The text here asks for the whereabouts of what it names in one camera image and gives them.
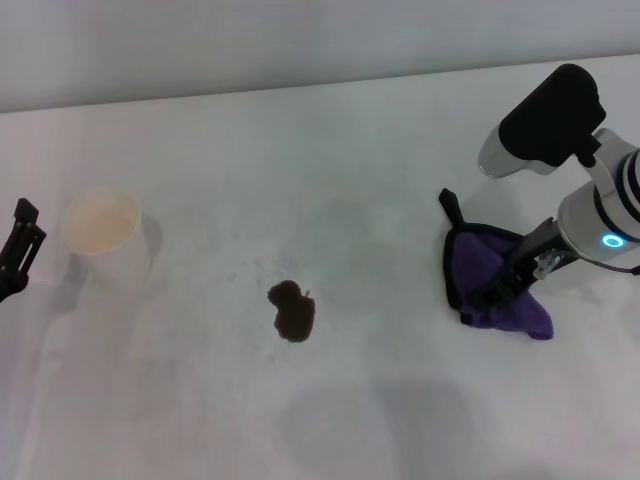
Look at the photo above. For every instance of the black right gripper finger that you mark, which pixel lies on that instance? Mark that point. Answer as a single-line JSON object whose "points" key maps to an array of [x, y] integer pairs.
{"points": [[520, 285], [492, 297]]}

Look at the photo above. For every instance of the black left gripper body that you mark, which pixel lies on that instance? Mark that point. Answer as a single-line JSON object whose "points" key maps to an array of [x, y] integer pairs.
{"points": [[10, 275]]}

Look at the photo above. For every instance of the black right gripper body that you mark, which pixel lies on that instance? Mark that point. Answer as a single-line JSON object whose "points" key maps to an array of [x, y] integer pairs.
{"points": [[532, 245]]}

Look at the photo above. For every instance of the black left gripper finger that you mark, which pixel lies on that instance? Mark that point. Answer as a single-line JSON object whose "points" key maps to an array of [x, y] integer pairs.
{"points": [[27, 235]]}

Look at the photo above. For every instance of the purple rag with black trim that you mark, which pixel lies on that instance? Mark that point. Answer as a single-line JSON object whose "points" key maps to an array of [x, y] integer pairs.
{"points": [[472, 250]]}

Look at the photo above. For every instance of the white paper cup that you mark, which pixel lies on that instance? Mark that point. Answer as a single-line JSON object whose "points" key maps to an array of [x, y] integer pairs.
{"points": [[112, 245]]}

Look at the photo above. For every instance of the black water stain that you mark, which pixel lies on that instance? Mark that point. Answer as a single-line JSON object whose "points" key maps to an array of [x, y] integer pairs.
{"points": [[294, 314]]}

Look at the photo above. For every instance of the black grey right wrist camera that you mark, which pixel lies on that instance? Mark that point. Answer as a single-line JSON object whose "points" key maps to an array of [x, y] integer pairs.
{"points": [[545, 120]]}

